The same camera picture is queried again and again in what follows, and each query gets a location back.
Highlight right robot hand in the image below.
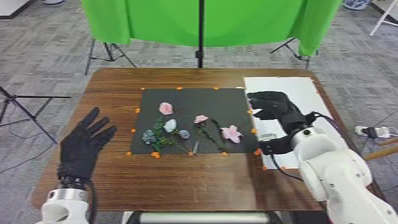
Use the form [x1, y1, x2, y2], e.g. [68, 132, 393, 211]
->
[246, 90, 312, 133]

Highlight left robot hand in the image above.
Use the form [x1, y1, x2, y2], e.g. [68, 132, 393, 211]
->
[58, 107, 120, 183]

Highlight white sheet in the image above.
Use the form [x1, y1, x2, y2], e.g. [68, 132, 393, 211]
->
[244, 76, 353, 170]

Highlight large pink flower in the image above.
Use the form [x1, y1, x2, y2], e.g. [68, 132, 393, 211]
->
[219, 124, 246, 145]

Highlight blue flower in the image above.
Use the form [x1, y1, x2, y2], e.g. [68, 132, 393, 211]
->
[141, 129, 159, 145]
[178, 129, 202, 154]

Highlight dark green sprig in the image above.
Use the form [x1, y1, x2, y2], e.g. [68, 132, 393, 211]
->
[210, 119, 232, 153]

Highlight pink flower with long stem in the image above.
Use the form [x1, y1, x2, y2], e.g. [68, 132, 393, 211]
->
[194, 114, 228, 153]

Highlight dark mat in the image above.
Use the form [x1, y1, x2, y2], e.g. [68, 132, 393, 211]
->
[130, 87, 264, 155]

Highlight black tripod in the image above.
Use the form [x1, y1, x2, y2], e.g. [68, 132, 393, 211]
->
[0, 85, 74, 145]

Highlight white flower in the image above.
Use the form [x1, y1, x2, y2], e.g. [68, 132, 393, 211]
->
[162, 118, 193, 154]

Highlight black backdrop stand legs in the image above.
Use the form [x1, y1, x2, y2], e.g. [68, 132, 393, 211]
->
[84, 38, 139, 76]
[269, 36, 317, 70]

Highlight small pink flower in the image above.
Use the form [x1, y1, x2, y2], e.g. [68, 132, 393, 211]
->
[159, 102, 177, 116]

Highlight black backdrop stand pole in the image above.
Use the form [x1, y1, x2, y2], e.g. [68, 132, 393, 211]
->
[194, 0, 207, 69]

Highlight pale grey bar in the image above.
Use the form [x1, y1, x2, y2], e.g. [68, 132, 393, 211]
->
[125, 211, 287, 224]

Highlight black cable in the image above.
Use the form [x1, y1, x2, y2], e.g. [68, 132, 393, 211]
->
[305, 111, 351, 143]
[267, 153, 306, 183]

